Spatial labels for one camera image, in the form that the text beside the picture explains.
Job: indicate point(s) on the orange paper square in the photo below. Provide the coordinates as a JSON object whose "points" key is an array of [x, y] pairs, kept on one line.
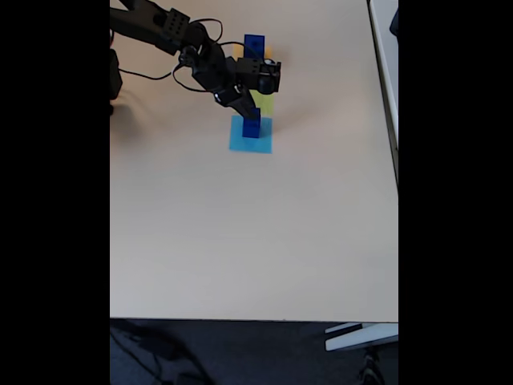
{"points": [[238, 50]]}

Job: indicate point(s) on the tiny blue cube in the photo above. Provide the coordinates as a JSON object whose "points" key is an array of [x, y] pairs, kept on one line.
{"points": [[255, 40]]}

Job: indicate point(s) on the dark blue object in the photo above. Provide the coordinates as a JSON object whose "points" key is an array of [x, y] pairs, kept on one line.
{"points": [[394, 22]]}

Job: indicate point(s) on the light blue paper square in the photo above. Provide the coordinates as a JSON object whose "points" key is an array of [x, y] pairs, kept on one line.
{"points": [[238, 144]]}

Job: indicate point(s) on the medium blue cube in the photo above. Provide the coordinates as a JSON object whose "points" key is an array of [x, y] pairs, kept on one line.
{"points": [[251, 129]]}

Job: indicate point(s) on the small blue cube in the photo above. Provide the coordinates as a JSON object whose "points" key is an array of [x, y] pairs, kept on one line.
{"points": [[257, 114]]}

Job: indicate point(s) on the large blue cube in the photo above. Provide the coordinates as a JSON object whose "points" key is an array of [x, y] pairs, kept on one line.
{"points": [[249, 51]]}

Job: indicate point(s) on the green paper square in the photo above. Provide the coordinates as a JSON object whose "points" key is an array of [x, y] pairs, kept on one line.
{"points": [[265, 103]]}

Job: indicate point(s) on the white neighbouring desk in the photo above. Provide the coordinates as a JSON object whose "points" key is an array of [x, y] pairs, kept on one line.
{"points": [[386, 60]]}

